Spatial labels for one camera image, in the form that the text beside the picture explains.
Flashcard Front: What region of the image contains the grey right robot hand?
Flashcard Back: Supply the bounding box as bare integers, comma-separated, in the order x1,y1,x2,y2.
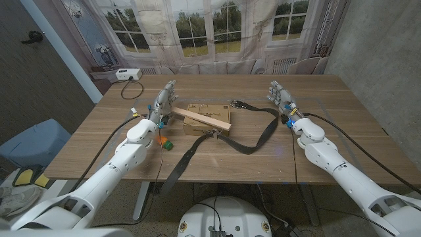
266,80,305,128

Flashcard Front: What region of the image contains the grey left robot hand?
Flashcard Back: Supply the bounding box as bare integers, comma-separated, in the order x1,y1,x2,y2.
147,80,180,129

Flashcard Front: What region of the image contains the wooden hanger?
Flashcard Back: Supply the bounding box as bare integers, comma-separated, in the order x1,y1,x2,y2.
169,104,233,139

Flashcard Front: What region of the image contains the black leather belt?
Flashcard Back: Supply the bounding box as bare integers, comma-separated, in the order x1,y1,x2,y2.
160,99,280,197

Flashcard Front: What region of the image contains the orange toy carrot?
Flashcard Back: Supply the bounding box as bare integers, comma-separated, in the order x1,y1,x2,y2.
155,135,174,151

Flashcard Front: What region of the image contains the brown cardboard package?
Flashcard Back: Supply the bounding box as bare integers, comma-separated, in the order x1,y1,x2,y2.
182,103,232,136

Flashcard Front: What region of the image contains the white power adapter box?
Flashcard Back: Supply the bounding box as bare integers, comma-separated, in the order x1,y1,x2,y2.
115,68,143,81

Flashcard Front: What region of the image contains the printed window backdrop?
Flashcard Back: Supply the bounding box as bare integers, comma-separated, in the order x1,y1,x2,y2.
61,0,349,76

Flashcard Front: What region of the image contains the table leg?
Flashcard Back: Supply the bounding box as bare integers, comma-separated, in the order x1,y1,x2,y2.
132,181,151,221
301,184,320,227

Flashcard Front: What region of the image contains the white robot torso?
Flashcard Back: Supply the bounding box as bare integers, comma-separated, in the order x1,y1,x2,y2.
176,196,273,237

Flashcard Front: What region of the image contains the black floor box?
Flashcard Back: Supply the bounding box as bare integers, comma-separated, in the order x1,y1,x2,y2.
272,223,302,237

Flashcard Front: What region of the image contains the blue chair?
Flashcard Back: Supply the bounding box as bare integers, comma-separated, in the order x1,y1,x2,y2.
0,118,72,169

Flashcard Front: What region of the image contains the yellow and black floor item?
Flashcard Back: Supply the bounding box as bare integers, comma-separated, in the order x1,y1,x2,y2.
12,164,50,188

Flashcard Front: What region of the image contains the grey shoe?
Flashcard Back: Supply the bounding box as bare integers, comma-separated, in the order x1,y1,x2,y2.
0,186,42,218

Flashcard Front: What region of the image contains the thin black power cable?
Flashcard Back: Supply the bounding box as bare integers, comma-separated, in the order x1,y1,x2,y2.
120,78,145,101

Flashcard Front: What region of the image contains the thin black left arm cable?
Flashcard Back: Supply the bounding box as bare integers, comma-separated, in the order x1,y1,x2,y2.
91,128,165,228

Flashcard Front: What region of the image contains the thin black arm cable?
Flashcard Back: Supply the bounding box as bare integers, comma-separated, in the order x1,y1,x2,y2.
91,128,165,228
289,127,397,237

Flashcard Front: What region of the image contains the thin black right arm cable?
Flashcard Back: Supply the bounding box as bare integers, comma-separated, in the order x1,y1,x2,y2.
289,127,397,237

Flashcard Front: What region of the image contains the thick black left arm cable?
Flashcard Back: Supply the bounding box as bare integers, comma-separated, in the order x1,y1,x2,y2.
70,114,149,192

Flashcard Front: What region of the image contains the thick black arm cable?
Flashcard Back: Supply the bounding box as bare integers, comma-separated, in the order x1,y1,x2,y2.
70,114,149,192
302,112,421,195

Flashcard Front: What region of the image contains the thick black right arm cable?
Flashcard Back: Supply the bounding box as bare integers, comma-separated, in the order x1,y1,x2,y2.
302,112,421,195

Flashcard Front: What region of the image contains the white door frame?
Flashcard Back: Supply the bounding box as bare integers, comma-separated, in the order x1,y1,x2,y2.
19,0,104,104

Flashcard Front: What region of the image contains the black door handle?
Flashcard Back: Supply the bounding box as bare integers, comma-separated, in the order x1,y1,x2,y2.
20,30,44,45

